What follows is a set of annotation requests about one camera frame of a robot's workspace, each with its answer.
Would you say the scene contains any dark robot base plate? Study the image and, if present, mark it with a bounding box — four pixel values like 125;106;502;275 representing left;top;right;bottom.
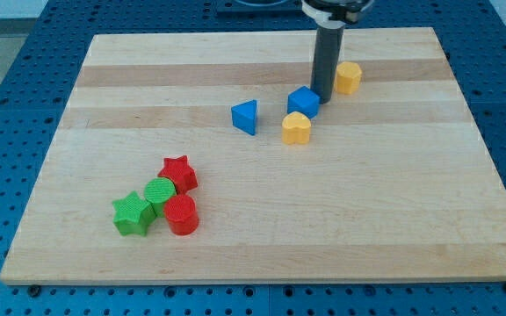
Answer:
214;0;302;16

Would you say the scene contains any yellow heart block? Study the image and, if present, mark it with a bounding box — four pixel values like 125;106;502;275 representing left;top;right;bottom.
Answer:
282;111;312;145

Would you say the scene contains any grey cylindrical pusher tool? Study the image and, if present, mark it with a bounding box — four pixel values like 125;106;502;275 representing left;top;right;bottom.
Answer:
310;25;344;104

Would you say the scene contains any yellow hexagon block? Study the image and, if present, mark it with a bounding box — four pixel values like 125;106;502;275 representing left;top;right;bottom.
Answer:
335;61;362;95

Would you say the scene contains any blue triangle block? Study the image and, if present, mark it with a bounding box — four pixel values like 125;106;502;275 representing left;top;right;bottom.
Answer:
231;100;257;135

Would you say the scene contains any red star block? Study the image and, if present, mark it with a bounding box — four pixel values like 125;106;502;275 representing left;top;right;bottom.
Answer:
157;155;199;194

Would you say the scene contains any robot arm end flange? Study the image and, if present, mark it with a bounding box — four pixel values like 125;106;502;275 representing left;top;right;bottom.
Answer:
301;0;375;28

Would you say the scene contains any blue cube block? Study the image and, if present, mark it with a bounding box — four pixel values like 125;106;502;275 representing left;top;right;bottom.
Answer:
286;86;320;119

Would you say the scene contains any green cylinder block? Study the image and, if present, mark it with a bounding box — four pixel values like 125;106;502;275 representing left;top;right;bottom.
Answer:
144;177;177;217

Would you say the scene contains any red cylinder block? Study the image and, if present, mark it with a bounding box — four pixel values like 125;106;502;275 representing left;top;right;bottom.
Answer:
163;194;199;235

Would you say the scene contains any green star block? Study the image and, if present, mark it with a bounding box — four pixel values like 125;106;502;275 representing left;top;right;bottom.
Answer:
112;191;156;236

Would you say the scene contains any wooden board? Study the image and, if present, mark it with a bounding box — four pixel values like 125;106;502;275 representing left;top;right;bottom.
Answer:
0;27;506;285

